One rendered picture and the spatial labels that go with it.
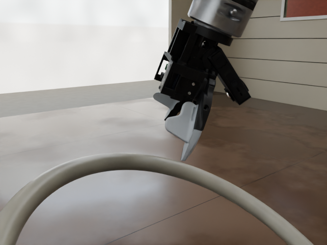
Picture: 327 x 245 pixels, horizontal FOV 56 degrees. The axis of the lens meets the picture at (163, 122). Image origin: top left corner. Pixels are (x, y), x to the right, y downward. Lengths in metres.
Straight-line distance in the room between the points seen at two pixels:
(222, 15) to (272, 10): 7.67
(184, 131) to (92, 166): 0.15
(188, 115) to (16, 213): 0.27
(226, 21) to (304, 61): 7.19
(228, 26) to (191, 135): 0.17
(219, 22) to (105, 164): 0.28
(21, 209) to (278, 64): 7.73
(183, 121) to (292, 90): 7.36
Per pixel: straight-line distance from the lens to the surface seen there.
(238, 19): 0.48
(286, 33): 7.89
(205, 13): 0.47
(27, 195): 0.41
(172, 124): 0.48
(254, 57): 8.36
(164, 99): 0.59
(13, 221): 0.38
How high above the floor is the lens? 1.46
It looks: 15 degrees down
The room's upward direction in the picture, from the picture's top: straight up
